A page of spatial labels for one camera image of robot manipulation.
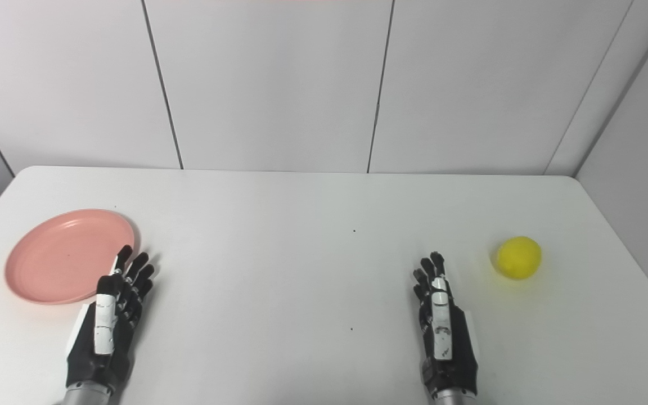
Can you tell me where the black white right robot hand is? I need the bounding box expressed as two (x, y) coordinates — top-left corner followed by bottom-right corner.
(412, 251), (479, 397)

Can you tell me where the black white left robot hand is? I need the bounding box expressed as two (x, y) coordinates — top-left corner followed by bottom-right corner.
(65, 245), (156, 394)

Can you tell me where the pink round plate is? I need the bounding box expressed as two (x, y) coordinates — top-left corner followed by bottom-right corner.
(4, 209), (136, 305)

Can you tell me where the yellow lemon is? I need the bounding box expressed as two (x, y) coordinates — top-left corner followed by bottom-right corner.
(496, 236), (542, 280)

